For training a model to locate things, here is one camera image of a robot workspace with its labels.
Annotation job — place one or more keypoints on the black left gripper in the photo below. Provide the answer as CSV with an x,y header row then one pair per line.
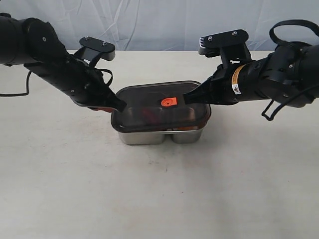
x,y
88,86

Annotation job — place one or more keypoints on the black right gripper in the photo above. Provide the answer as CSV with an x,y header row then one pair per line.
x,y
238,83

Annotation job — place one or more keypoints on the red toy sausage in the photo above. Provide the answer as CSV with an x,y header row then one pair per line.
x,y
151,115

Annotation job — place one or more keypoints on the dark lid with orange seal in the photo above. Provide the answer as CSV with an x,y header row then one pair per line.
x,y
169,97

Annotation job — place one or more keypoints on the steel two-compartment lunch box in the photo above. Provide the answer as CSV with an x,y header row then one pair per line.
x,y
182,136

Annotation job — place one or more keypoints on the yellow toy cheese wedge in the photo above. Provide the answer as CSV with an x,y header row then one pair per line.
x,y
185,128

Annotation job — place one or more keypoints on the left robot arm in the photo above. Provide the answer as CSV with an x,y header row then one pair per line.
x,y
34,44

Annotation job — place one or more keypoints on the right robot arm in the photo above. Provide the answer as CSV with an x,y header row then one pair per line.
x,y
278,77

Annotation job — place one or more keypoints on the white backdrop cloth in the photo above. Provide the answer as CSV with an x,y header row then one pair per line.
x,y
161,25

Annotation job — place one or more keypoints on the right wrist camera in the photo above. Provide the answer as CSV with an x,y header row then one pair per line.
x,y
230,46

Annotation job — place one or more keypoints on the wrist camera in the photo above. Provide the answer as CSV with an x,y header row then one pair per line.
x,y
94,49
230,46

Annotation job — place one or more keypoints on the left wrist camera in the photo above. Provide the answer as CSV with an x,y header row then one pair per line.
x,y
94,49

